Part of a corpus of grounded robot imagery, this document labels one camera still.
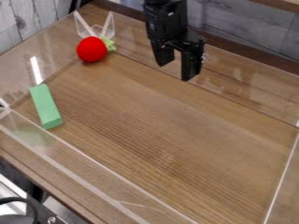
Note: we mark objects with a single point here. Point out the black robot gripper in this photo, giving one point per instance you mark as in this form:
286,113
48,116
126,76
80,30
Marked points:
166,17

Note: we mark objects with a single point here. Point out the black metal bracket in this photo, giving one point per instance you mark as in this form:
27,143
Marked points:
40,213

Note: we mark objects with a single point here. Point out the green rectangular block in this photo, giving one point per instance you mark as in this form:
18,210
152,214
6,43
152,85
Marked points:
46,106

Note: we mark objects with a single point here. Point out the clear acrylic tray wall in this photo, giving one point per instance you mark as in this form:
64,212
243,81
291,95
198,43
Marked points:
152,150

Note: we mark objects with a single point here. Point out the red strawberry toy fruit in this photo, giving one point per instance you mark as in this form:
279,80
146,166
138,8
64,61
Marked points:
92,48

